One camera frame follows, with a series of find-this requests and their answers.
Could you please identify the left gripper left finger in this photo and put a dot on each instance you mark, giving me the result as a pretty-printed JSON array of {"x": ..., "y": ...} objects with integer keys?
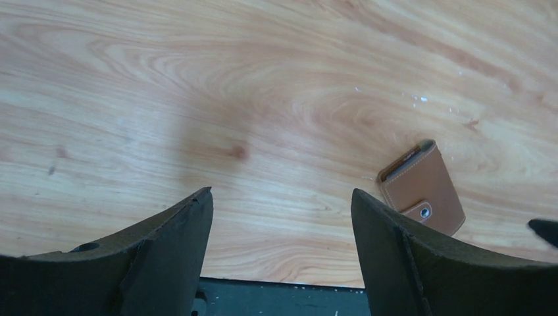
[{"x": 150, "y": 268}]

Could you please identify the brown leather card holder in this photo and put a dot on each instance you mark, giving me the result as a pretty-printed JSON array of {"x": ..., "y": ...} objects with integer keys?
[{"x": 418, "y": 185}]

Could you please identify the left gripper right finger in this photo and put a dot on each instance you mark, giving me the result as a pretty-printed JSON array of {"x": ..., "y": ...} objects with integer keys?
[{"x": 410, "y": 269}]

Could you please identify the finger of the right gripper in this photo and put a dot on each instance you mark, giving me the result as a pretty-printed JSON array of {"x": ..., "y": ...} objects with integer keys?
[{"x": 545, "y": 229}]

